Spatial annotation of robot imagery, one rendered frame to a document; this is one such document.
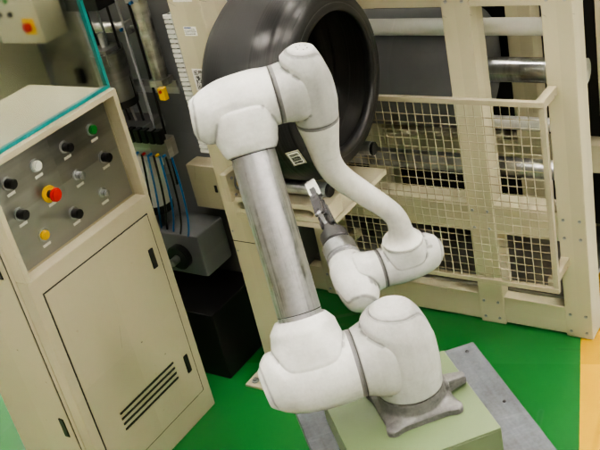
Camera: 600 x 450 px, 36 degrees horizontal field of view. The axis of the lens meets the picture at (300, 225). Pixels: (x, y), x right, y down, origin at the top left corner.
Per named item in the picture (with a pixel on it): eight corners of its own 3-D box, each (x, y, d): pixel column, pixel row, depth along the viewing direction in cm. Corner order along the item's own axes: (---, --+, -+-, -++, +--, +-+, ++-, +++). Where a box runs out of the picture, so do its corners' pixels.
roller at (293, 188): (233, 176, 297) (242, 171, 300) (235, 189, 298) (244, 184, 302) (326, 186, 278) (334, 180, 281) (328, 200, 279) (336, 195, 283)
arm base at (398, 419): (482, 405, 209) (479, 386, 206) (390, 439, 206) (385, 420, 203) (449, 362, 225) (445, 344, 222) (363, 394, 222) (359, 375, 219)
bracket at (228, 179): (225, 202, 299) (218, 174, 294) (291, 145, 326) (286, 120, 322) (234, 203, 297) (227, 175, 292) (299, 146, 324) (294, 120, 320)
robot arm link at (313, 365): (372, 404, 200) (273, 434, 199) (362, 389, 216) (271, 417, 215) (272, 56, 198) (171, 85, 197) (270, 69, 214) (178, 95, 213)
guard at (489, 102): (331, 259, 362) (295, 92, 329) (334, 256, 364) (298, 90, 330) (559, 294, 313) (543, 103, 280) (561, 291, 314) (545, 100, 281)
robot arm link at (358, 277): (328, 279, 246) (374, 262, 247) (346, 325, 236) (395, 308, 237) (323, 254, 238) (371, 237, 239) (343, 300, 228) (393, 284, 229)
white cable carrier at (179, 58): (200, 153, 312) (162, 14, 289) (209, 145, 315) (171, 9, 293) (211, 154, 309) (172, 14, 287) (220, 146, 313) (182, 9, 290)
